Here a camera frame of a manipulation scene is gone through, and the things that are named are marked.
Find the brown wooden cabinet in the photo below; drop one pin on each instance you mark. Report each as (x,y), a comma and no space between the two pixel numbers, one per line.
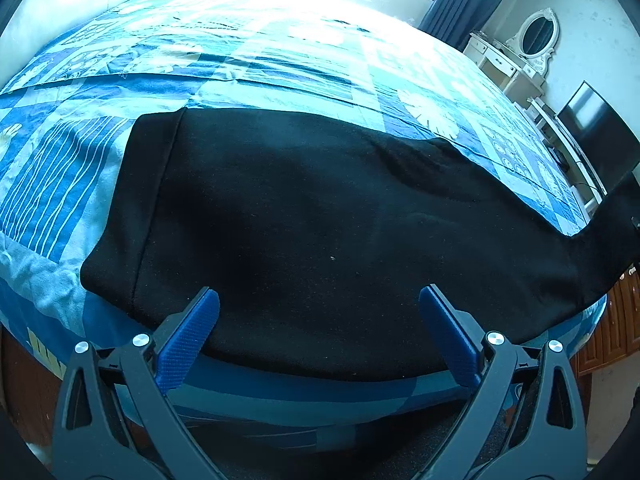
(615,320)

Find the cream tufted leather headboard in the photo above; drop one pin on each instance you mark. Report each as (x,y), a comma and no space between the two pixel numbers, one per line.
(60,0)

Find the black flat television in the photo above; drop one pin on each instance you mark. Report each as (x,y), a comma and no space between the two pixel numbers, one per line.
(595,130)

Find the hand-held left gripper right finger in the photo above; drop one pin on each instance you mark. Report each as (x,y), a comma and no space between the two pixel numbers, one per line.
(445,325)

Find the dark blue curtain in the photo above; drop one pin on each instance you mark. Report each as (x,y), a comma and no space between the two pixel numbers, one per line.
(460,5)

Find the white television stand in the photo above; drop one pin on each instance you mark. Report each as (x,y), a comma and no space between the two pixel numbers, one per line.
(550,130)

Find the blue patterned bed sheet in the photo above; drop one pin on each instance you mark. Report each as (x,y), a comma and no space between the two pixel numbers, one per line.
(250,50)

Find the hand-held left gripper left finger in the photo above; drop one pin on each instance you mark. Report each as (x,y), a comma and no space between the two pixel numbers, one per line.
(192,325)

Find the white vanity dresser with mirror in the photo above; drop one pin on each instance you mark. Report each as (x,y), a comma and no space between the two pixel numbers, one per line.
(500,60)

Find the black pants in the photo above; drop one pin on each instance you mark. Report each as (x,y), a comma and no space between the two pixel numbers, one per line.
(300,235)

